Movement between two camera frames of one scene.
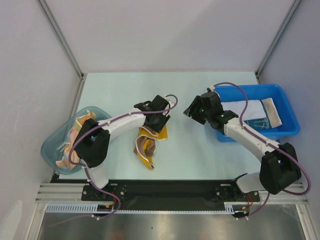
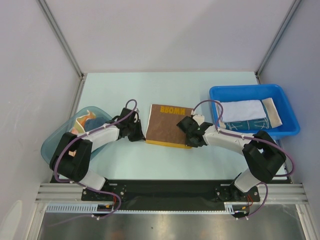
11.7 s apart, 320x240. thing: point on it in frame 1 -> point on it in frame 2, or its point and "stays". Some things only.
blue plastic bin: (289, 121) stays
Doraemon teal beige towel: (272, 119) stays
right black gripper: (198, 108) -> (189, 136)
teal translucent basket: (54, 141) stays
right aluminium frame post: (294, 6) stays
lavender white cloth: (255, 110) stays
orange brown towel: (145, 146) -> (162, 128)
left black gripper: (158, 128) -> (139, 136)
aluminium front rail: (55, 192) stays
